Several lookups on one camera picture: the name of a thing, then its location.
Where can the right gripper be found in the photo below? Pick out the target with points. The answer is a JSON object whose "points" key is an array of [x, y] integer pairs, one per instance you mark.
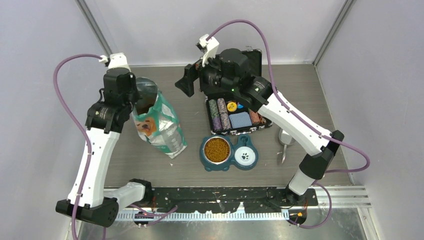
{"points": [[191, 73]]}

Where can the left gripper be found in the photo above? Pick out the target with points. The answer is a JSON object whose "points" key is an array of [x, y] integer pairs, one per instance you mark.
{"points": [[136, 95]]}

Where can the green pet food bag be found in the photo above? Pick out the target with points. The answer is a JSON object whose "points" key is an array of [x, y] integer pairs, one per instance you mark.
{"points": [[156, 120]]}

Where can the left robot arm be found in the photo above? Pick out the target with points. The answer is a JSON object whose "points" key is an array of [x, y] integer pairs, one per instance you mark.
{"points": [[104, 124]]}

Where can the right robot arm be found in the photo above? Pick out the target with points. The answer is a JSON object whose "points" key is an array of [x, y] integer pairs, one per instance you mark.
{"points": [[319, 150]]}

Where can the teal double pet bowl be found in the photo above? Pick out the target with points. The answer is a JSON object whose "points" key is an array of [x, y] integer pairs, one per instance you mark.
{"points": [[243, 154]]}

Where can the yellow big blind button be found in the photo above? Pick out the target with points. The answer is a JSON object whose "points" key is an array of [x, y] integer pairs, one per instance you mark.
{"points": [[231, 106]]}

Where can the black poker chip case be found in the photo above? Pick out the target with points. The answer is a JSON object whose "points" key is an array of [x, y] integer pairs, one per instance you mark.
{"points": [[216, 101]]}

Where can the blue card deck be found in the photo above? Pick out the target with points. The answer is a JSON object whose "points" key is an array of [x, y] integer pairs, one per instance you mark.
{"points": [[240, 120]]}

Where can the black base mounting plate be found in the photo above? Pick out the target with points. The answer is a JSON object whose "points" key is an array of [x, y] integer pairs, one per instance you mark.
{"points": [[220, 200]]}

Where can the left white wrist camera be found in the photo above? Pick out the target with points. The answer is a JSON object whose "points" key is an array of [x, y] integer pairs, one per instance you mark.
{"points": [[116, 60]]}

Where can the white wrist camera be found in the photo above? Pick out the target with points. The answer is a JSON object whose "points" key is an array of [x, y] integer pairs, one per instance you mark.
{"points": [[116, 60], [208, 45]]}

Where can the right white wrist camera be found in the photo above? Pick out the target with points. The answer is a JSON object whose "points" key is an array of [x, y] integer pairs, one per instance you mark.
{"points": [[208, 45]]}

